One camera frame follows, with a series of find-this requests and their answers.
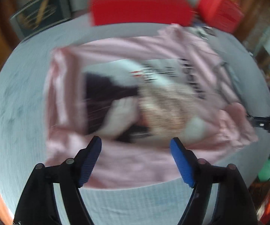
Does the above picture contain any pink printed t-shirt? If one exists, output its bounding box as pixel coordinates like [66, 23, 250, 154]
[45, 24, 258, 189]

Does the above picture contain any large red gift box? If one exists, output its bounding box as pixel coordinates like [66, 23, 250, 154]
[89, 0, 194, 26]

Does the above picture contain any light blue striped bedsheet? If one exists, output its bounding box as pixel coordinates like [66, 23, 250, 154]
[0, 14, 270, 224]

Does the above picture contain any dark green gift bag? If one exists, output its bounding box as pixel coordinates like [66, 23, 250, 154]
[9, 0, 72, 41]

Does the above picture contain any red plastic carry case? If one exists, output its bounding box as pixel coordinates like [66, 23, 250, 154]
[196, 0, 244, 34]

